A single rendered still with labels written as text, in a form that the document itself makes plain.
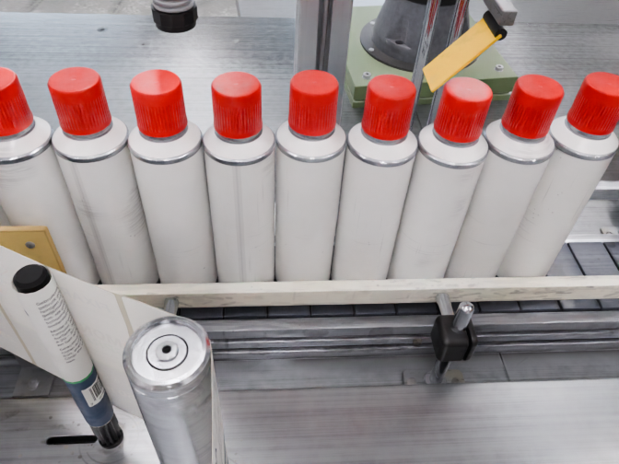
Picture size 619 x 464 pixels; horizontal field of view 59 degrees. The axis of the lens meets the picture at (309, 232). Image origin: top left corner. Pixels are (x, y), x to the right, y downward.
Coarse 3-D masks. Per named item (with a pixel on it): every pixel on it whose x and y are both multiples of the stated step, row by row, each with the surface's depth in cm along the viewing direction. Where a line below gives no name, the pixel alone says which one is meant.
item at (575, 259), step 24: (552, 264) 54; (576, 264) 54; (600, 264) 54; (192, 312) 48; (216, 312) 48; (240, 312) 48; (264, 312) 48; (288, 312) 48; (312, 312) 48; (336, 312) 48; (360, 312) 49; (384, 312) 49; (408, 312) 49; (432, 312) 49; (480, 312) 50; (504, 312) 50; (528, 312) 51
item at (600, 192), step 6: (600, 186) 50; (606, 186) 50; (612, 186) 50; (618, 186) 50; (594, 192) 50; (600, 192) 50; (606, 192) 50; (612, 192) 50; (618, 192) 50; (594, 198) 50; (600, 198) 50; (606, 198) 50; (612, 198) 50; (618, 198) 50
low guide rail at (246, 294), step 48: (144, 288) 45; (192, 288) 45; (240, 288) 45; (288, 288) 46; (336, 288) 46; (384, 288) 46; (432, 288) 46; (480, 288) 47; (528, 288) 47; (576, 288) 48
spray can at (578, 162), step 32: (608, 96) 37; (576, 128) 40; (608, 128) 39; (576, 160) 40; (608, 160) 40; (544, 192) 43; (576, 192) 42; (544, 224) 45; (512, 256) 49; (544, 256) 48
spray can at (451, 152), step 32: (448, 96) 36; (480, 96) 36; (448, 128) 38; (480, 128) 38; (416, 160) 40; (448, 160) 38; (480, 160) 39; (416, 192) 42; (448, 192) 40; (416, 224) 43; (448, 224) 43; (416, 256) 46; (448, 256) 46
